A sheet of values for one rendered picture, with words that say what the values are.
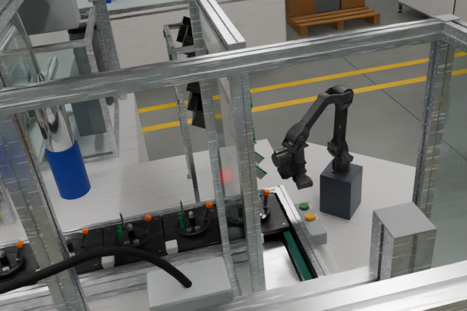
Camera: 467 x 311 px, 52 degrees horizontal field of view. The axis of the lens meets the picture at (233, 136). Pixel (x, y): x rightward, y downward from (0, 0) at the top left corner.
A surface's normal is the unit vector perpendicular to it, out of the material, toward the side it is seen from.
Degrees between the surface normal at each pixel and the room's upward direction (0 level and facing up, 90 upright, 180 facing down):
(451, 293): 0
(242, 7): 90
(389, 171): 0
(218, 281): 0
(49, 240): 90
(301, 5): 90
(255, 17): 90
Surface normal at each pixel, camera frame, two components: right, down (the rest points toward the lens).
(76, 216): -0.09, -0.86
